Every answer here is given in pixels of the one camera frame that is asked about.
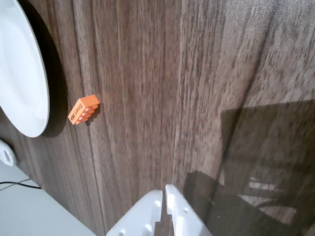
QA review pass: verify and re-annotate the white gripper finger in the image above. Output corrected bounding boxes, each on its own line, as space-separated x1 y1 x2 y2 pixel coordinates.
105 189 163 236
165 184 214 236

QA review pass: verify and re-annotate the orange lego block black print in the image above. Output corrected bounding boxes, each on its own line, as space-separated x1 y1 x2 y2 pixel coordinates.
67 94 100 126

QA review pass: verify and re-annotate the white round plate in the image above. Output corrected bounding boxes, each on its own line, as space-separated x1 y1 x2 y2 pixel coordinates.
0 0 51 138

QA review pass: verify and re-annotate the white plastic object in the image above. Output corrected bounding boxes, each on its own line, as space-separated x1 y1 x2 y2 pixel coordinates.
0 139 18 167

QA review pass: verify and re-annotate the thin black cable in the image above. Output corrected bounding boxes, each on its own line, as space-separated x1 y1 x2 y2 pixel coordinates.
0 181 41 190

